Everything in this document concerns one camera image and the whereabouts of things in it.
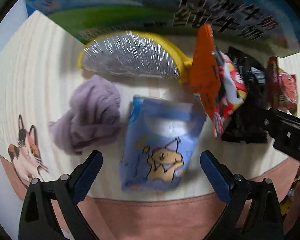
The blue cartoon tissue pack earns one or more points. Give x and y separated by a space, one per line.
160 140

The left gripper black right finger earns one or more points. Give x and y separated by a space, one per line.
252 209

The purple cloth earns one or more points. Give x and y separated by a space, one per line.
93 118

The orange red snack bag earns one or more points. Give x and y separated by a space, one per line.
215 80

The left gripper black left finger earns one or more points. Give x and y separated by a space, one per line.
38 219

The red floral snack bag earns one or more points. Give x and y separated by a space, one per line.
281 87

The brown cardboard box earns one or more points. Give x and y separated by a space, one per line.
269 25

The black snack bag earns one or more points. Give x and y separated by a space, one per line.
244 124

